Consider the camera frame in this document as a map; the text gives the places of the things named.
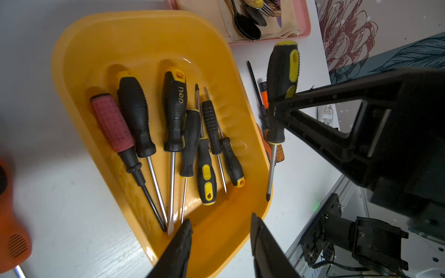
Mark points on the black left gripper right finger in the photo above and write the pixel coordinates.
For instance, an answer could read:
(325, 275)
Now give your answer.
(269, 260)

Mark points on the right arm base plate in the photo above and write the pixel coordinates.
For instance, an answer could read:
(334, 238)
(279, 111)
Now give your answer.
(312, 241)

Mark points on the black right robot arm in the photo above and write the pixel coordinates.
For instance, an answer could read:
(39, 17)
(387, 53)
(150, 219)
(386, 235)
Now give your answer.
(375, 244)

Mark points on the large black yellow-capped screwdriver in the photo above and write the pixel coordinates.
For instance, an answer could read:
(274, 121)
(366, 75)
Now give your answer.
(133, 105)

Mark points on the slim orange black screwdriver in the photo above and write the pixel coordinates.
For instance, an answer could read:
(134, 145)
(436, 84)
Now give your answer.
(264, 93)

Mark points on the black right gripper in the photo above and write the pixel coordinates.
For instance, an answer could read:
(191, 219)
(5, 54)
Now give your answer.
(390, 125)

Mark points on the pink plastic tray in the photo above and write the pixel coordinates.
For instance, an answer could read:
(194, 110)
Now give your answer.
(272, 9)

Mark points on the black yellow deli screwdriver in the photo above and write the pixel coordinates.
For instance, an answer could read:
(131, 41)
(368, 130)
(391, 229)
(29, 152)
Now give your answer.
(174, 93)

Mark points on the beige cloth on tray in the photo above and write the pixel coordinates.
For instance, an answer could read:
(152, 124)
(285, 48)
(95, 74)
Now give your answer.
(221, 15)

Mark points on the small black yellow screwdriver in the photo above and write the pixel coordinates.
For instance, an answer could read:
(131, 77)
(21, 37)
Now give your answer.
(207, 186)

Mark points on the brown handled screwdriver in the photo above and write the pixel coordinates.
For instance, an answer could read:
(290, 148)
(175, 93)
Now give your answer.
(263, 112)

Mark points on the pink handled screwdriver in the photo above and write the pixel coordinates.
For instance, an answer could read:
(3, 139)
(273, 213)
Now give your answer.
(117, 133)

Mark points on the large orange black screwdriver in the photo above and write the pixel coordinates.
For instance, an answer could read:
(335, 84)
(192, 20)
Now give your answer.
(16, 244)

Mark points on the thin black precision screwdriver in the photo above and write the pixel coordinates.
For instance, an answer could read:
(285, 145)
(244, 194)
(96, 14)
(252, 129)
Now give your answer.
(213, 133)

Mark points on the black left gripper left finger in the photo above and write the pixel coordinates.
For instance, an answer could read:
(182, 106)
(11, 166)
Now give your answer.
(174, 261)

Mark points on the yellow plastic storage box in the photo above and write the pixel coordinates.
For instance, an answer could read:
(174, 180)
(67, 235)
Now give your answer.
(86, 61)

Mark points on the black spoon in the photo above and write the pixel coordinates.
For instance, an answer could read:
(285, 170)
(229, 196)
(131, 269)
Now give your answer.
(244, 25)

